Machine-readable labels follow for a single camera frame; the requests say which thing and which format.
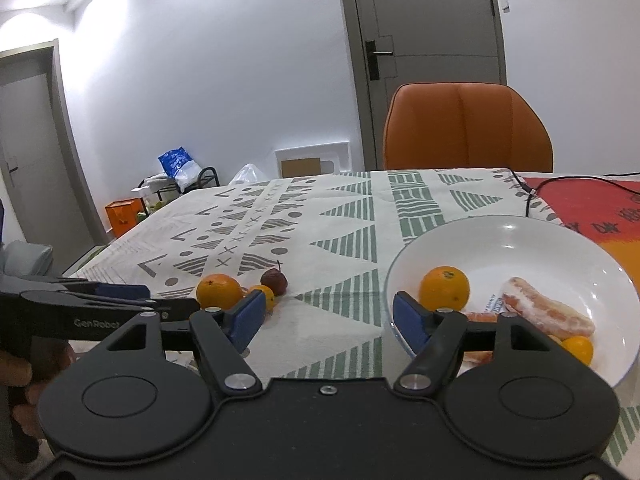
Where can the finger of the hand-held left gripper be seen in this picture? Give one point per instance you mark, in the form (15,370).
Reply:
(175,305)
(125,290)

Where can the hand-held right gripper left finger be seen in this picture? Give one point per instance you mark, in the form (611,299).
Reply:
(250,317)

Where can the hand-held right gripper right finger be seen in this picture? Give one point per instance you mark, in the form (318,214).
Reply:
(407,320)

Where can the small yellow citrus fruit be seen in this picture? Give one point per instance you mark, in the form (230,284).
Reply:
(270,299)

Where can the round orange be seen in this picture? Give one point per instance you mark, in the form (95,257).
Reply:
(217,290)
(444,287)

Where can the small orange peeled citrus segment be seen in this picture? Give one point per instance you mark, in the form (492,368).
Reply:
(480,317)

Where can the white ceramic bowl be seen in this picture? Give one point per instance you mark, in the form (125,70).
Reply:
(525,255)

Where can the large pale peeled citrus segment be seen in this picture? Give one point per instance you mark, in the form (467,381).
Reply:
(550,312)

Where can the small orange citrus fruit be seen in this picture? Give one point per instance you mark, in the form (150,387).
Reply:
(577,350)

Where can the person's left hand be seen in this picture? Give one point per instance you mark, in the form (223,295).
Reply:
(15,371)

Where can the dark red stemmed fruit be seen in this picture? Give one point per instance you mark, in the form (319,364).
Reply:
(274,281)

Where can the grey sofa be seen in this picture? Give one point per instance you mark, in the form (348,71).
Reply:
(25,257)

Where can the orange box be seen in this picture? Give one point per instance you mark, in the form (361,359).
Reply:
(124,217)

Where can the white green patterned tablecloth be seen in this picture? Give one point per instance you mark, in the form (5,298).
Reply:
(325,220)

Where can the black metal rack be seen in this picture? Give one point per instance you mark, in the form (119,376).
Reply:
(207,177)

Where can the blue plastic bag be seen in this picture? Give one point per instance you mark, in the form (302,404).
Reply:
(175,161)

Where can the white plastic bag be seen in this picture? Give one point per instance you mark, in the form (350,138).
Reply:
(247,175)

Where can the white framed board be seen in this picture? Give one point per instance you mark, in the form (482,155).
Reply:
(332,152)

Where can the orange leather chair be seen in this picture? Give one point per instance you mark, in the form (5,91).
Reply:
(465,125)

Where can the red orange cartoon table mat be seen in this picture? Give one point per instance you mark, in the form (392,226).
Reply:
(590,205)

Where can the grey door with narrow frame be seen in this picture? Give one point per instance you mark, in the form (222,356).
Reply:
(30,160)

